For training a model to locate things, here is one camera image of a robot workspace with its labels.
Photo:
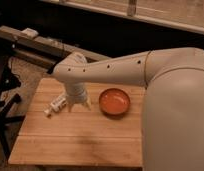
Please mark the long wooden beam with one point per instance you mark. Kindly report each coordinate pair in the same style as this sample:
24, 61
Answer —
50, 46

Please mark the orange ceramic bowl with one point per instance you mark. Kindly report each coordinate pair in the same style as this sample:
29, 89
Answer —
114, 102

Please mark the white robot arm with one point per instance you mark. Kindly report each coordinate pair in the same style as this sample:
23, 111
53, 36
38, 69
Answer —
173, 107

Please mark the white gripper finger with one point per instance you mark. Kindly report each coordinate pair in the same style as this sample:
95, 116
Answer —
87, 104
69, 106

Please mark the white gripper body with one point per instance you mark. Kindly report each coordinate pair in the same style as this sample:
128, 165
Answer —
75, 93

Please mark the small white box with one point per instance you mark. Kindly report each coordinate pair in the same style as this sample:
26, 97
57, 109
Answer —
30, 32

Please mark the small white bottle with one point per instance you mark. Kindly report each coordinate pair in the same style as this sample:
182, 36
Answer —
56, 105

